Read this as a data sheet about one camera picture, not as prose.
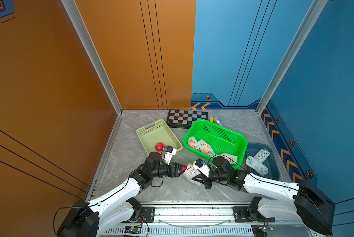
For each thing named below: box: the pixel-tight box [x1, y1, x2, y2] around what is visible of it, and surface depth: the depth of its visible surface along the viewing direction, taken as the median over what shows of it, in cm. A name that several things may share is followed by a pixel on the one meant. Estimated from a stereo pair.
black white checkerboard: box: [166, 109, 209, 129], surface depth 114 cm
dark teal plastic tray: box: [246, 142, 281, 181], surface depth 90 cm
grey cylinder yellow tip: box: [209, 116, 222, 126], surface depth 112 cm
